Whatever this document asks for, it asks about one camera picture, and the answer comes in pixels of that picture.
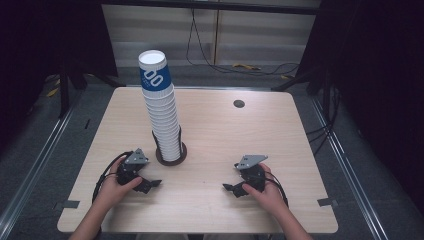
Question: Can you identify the person's left hand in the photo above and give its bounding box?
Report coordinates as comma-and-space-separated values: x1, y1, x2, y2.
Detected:
99, 156, 144, 211

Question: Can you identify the person's right hand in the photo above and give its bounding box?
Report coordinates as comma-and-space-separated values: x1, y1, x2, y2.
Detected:
241, 163, 290, 215

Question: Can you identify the black cup holder stand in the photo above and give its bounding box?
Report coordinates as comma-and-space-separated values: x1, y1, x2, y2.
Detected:
151, 125, 188, 167

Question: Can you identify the stack of white paper cups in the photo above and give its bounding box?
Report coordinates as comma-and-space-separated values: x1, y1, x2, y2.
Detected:
138, 49, 183, 163

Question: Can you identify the dark curtain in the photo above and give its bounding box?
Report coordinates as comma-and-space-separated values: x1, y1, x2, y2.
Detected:
295, 0, 424, 216
0, 0, 118, 149

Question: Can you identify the black floor cables bundle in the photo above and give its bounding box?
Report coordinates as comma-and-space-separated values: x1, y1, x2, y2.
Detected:
305, 85, 342, 156

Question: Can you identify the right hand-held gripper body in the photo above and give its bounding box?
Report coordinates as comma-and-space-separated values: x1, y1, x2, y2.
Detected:
236, 154, 269, 194

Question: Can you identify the black metal stand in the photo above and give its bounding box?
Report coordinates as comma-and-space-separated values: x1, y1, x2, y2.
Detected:
57, 64, 88, 120

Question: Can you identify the black overhead beam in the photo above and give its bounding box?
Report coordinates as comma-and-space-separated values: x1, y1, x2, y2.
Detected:
99, 0, 322, 16

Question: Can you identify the black hanging wall cable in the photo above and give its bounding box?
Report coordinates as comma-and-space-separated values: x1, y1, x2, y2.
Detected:
185, 8, 301, 77

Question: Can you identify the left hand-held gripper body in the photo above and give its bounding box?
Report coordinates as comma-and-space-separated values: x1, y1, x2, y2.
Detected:
115, 148, 150, 187

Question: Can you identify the metal floor rail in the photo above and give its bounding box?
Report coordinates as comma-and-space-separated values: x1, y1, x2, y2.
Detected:
311, 96, 390, 240
0, 106, 76, 232

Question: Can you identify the grey tape strip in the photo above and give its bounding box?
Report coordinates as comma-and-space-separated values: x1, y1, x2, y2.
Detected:
316, 197, 338, 207
54, 199, 81, 210

